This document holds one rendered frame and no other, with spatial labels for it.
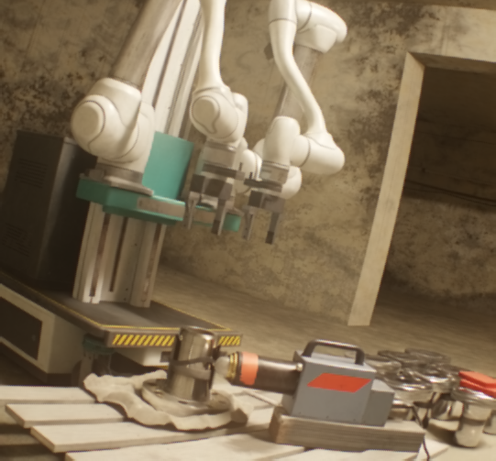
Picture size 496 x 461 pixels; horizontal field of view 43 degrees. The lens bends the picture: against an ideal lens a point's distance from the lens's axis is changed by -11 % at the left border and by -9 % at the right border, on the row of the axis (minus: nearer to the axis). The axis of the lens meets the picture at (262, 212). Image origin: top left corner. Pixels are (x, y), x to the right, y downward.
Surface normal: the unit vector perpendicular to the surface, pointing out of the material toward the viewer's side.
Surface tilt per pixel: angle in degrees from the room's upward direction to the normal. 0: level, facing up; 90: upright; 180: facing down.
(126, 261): 90
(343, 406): 90
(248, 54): 90
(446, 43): 90
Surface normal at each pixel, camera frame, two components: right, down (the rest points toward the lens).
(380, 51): -0.59, -0.15
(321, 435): 0.16, 0.04
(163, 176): 0.80, 0.18
